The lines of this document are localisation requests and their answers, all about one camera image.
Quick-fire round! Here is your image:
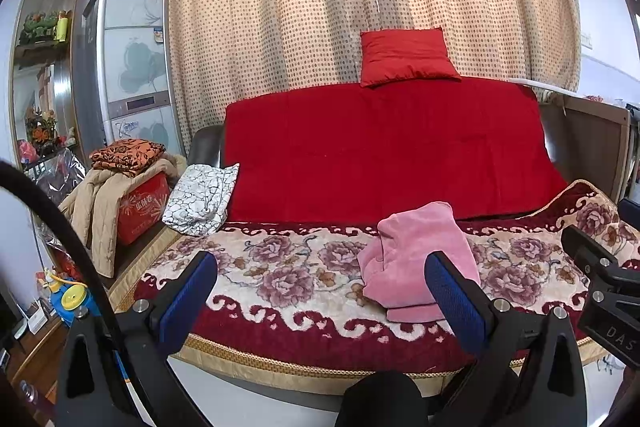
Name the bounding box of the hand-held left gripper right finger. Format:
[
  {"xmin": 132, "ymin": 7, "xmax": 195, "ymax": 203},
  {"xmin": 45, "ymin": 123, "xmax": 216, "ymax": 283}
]
[{"xmin": 424, "ymin": 251, "xmax": 589, "ymax": 427}]

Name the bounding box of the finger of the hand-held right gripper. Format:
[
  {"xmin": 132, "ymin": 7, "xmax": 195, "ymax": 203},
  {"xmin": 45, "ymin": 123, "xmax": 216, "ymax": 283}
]
[
  {"xmin": 561, "ymin": 226, "xmax": 640, "ymax": 294},
  {"xmin": 617, "ymin": 198, "xmax": 640, "ymax": 228}
]

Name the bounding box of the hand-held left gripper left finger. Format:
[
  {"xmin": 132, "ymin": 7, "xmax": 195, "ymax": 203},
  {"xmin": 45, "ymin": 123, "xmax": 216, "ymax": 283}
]
[{"xmin": 54, "ymin": 251, "xmax": 219, "ymax": 427}]

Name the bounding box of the pink corduroy garment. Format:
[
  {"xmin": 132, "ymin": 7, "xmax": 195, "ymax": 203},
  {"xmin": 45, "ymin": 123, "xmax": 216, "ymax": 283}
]
[{"xmin": 357, "ymin": 202, "xmax": 482, "ymax": 324}]

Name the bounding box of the wooden side panel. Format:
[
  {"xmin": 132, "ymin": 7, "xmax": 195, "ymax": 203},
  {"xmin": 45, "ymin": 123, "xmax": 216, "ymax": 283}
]
[{"xmin": 537, "ymin": 94, "xmax": 632, "ymax": 208}]

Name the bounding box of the red cardboard box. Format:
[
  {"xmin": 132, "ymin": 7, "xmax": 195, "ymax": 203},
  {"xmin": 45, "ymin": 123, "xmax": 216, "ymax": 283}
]
[{"xmin": 116, "ymin": 172, "xmax": 172, "ymax": 245}]

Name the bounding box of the white black patterned cloth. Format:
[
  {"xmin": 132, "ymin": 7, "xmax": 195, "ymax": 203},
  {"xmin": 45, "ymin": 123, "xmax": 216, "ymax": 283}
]
[{"xmin": 161, "ymin": 163, "xmax": 241, "ymax": 238}]

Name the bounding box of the blue yellow toy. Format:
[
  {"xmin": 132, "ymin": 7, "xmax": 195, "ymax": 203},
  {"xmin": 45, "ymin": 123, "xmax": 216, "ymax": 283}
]
[{"xmin": 37, "ymin": 269, "xmax": 101, "ymax": 325}]

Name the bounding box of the floral plush blanket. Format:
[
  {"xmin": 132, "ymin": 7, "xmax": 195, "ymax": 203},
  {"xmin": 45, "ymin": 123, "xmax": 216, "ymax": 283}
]
[{"xmin": 107, "ymin": 179, "xmax": 636, "ymax": 395}]

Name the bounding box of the person's leg in dark trousers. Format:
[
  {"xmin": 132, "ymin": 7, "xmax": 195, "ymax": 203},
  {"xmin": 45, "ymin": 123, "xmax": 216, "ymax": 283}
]
[{"xmin": 335, "ymin": 371, "xmax": 432, "ymax": 427}]

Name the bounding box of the beige quilted jacket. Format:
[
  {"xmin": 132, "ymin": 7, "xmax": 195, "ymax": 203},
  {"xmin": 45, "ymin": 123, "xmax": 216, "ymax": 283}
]
[{"xmin": 59, "ymin": 154, "xmax": 188, "ymax": 279}]

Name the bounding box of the small white box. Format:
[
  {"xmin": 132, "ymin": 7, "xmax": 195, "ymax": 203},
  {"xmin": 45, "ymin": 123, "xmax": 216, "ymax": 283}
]
[{"xmin": 22, "ymin": 302, "xmax": 49, "ymax": 334}]

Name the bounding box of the orange black patterned cloth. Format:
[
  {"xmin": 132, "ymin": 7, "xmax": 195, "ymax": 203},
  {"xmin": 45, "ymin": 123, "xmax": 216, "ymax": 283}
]
[{"xmin": 89, "ymin": 138, "xmax": 167, "ymax": 178}]

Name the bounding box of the red blanket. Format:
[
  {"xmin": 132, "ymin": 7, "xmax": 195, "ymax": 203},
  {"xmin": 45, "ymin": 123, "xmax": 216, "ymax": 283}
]
[{"xmin": 222, "ymin": 76, "xmax": 571, "ymax": 225}]

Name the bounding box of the flower ornament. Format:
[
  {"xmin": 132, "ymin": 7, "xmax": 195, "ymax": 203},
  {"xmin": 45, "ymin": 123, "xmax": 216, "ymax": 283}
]
[{"xmin": 25, "ymin": 104, "xmax": 66, "ymax": 158}]

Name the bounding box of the red pillow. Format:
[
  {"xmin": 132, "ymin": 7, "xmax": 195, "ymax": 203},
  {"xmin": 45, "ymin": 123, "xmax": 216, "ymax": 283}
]
[{"xmin": 359, "ymin": 27, "xmax": 463, "ymax": 88}]

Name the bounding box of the silver floral refrigerator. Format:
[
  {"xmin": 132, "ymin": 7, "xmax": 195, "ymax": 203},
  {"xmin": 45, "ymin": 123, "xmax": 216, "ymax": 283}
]
[{"xmin": 72, "ymin": 0, "xmax": 188, "ymax": 158}]

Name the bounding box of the dotted beige curtain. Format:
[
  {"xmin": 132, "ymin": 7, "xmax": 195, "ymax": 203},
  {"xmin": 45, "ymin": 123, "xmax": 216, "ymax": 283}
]
[{"xmin": 135, "ymin": 0, "xmax": 583, "ymax": 148}]

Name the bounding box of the green ornament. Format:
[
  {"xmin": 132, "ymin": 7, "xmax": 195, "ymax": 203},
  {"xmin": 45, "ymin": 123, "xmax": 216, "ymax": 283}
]
[{"xmin": 20, "ymin": 11, "xmax": 58, "ymax": 45}]

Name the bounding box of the black cable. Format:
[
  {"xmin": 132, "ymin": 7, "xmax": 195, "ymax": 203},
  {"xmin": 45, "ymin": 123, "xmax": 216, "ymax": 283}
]
[{"xmin": 0, "ymin": 161, "xmax": 151, "ymax": 427}]

